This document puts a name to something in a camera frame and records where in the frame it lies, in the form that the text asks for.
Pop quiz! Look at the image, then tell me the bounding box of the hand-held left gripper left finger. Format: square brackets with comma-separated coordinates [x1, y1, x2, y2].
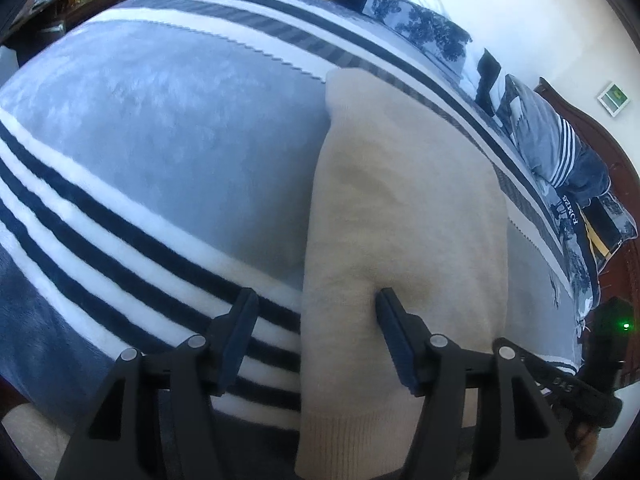
[54, 287, 261, 480]

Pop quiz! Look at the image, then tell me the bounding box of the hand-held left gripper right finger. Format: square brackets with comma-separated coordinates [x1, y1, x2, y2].
[375, 287, 578, 480]

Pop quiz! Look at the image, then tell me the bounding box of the beige knit sweater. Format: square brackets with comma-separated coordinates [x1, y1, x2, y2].
[295, 67, 511, 478]

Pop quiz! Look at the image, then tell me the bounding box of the person's right hand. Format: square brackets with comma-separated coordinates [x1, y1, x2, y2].
[567, 417, 601, 466]

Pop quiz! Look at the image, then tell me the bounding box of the navy blue cloth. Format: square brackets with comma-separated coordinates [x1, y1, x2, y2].
[555, 147, 613, 208]

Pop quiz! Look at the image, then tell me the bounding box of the dark wooden headboard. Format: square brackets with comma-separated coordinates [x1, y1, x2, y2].
[534, 76, 640, 321]

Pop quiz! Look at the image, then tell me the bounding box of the beige cloth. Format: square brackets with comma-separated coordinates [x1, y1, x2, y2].
[0, 400, 68, 480]

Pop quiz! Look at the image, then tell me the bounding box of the grey striped pillow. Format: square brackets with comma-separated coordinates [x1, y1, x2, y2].
[505, 74, 583, 186]

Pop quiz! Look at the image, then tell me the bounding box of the blue white striped blanket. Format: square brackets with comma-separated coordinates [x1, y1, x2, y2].
[0, 0, 583, 441]

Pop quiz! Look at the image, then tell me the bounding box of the blue tree print quilt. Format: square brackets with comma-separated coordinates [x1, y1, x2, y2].
[235, 0, 638, 331]

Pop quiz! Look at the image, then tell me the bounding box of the cluttered wooden desk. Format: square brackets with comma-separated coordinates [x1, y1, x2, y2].
[0, 0, 151, 61]

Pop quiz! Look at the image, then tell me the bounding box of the green framed wall picture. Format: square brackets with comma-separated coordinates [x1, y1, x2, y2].
[597, 81, 631, 116]

